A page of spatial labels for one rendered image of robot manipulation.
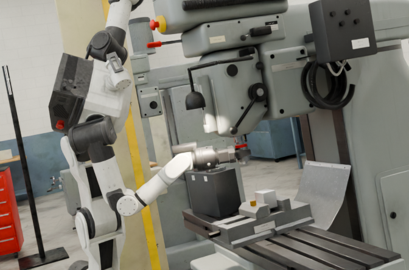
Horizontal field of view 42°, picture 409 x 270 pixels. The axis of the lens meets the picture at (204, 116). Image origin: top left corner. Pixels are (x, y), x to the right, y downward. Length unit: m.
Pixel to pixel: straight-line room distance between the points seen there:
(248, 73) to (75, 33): 1.90
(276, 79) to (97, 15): 1.95
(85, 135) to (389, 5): 1.31
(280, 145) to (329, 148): 7.19
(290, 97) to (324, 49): 0.27
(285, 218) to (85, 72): 0.93
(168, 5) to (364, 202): 1.04
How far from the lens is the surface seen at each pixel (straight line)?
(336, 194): 2.14
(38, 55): 10.95
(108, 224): 2.39
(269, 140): 9.37
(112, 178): 1.98
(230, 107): 1.92
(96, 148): 1.95
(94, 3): 3.70
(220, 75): 1.92
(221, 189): 2.26
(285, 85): 1.99
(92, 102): 2.02
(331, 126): 2.16
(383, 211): 2.16
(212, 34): 1.88
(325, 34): 1.81
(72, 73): 2.09
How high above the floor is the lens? 1.50
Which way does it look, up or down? 3 degrees down
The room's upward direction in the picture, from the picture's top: 10 degrees counter-clockwise
